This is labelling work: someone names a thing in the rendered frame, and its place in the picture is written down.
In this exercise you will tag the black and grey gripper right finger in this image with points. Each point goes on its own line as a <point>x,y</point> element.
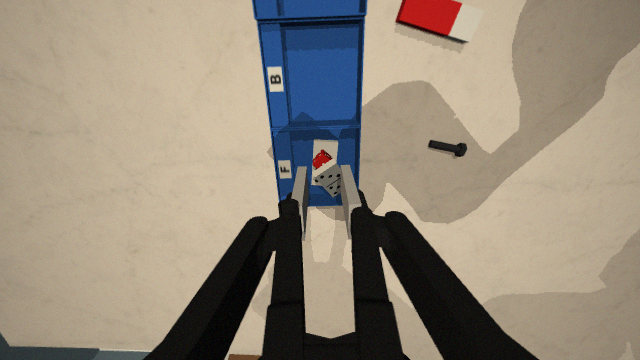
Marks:
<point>458,324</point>

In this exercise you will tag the red and white eraser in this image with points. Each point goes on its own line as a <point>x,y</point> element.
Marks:
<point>445,18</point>

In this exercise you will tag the white domino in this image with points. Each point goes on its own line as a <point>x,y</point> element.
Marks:
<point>329,176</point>
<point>330,146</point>

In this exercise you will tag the red die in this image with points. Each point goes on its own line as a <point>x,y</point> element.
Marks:
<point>321,158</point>

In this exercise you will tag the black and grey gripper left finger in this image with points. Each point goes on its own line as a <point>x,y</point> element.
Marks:
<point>207,327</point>

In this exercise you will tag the blue bin rack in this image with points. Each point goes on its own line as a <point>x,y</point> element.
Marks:
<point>323,54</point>

